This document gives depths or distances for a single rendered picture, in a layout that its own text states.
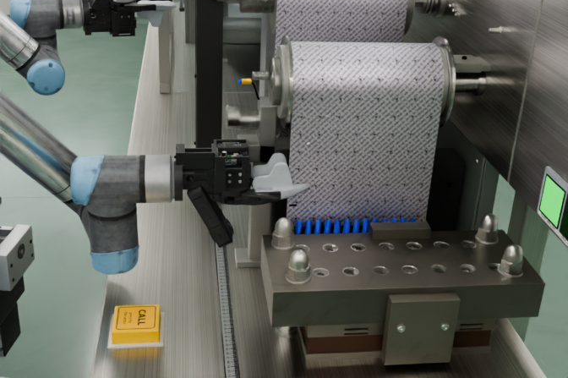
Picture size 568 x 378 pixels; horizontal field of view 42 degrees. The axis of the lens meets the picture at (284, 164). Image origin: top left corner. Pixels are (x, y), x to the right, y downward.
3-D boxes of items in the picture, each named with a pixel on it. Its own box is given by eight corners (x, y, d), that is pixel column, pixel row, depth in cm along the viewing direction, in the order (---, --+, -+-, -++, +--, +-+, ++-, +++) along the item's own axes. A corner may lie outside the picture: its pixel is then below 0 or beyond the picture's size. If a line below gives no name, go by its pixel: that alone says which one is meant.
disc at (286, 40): (289, 134, 112) (276, 122, 126) (292, 134, 112) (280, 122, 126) (291, 35, 109) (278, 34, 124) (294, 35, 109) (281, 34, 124)
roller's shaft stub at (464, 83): (434, 90, 124) (437, 65, 122) (474, 90, 125) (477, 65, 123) (442, 99, 120) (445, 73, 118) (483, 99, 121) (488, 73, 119)
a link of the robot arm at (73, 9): (59, -10, 168) (62, 2, 162) (79, -10, 170) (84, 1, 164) (61, 22, 172) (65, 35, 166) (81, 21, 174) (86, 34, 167)
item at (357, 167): (286, 222, 122) (291, 116, 114) (424, 219, 125) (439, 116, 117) (286, 223, 121) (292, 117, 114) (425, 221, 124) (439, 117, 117)
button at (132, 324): (115, 317, 117) (115, 304, 116) (161, 315, 118) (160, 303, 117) (111, 345, 111) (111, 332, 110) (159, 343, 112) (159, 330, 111)
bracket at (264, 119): (232, 254, 137) (235, 95, 124) (267, 253, 137) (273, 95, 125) (233, 268, 132) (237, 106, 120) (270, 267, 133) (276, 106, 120)
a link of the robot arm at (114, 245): (128, 240, 128) (125, 183, 124) (145, 273, 119) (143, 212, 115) (82, 248, 125) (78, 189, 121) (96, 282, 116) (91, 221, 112)
